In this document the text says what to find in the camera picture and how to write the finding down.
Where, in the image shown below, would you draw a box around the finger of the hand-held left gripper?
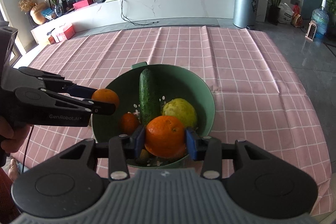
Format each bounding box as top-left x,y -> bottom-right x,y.
18,67 -> 98,99
14,88 -> 116,117

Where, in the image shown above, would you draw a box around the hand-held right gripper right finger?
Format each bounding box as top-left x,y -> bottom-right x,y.
185,127 -> 269,180

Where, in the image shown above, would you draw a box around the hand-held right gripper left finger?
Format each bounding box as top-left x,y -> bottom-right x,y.
59,125 -> 146,180

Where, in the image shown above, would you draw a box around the small orange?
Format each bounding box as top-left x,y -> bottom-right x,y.
120,113 -> 140,135
91,88 -> 120,110

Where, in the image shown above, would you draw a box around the brown kiwi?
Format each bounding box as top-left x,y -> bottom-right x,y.
136,149 -> 150,164

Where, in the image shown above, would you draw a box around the large orange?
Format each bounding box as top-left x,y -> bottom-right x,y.
144,115 -> 187,160

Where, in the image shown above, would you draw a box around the yellow-green mango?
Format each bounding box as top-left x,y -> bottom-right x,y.
162,98 -> 198,130

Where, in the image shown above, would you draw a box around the green cucumber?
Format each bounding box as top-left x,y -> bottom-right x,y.
139,68 -> 161,126

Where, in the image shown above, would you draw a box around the green plastic colander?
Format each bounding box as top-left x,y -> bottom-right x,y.
91,62 -> 216,169

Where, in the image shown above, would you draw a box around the person's left hand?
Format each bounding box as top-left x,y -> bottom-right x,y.
0,117 -> 30,159

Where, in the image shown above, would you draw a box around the red and white box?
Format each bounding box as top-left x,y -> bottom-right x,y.
52,24 -> 76,42

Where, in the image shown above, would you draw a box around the person's bare foot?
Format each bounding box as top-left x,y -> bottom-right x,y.
8,158 -> 21,182

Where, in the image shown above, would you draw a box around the person's red clothing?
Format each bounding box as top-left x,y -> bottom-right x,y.
0,169 -> 19,214

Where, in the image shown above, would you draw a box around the blue snack packet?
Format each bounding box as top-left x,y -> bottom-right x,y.
41,7 -> 57,20

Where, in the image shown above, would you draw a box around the round orange-brown vase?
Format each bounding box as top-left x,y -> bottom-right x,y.
30,3 -> 49,25

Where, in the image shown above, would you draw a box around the pink checked tablecloth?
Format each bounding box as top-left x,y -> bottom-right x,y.
10,26 -> 332,203

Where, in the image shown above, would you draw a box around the flat pink box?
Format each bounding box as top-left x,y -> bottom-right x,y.
73,0 -> 93,10

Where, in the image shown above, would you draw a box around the dried yellow flowers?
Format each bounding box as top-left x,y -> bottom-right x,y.
18,0 -> 36,13

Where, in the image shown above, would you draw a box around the white marble television console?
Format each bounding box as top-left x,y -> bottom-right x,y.
31,0 -> 268,45

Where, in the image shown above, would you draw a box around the grey metal trash can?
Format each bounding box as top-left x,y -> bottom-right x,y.
233,0 -> 260,29

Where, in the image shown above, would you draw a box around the white plastic bag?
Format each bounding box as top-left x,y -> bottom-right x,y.
278,2 -> 294,24

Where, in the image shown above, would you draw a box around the orange gift bag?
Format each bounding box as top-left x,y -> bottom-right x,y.
291,5 -> 303,28

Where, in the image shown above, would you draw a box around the small pink standing device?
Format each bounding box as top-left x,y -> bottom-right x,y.
306,20 -> 319,41

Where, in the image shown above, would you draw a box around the large blue water bottle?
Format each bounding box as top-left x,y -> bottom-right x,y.
311,0 -> 330,39

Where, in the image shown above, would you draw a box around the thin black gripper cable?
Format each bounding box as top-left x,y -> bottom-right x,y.
22,124 -> 34,174

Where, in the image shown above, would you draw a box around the black power cable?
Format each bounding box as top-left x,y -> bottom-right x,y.
121,0 -> 159,26

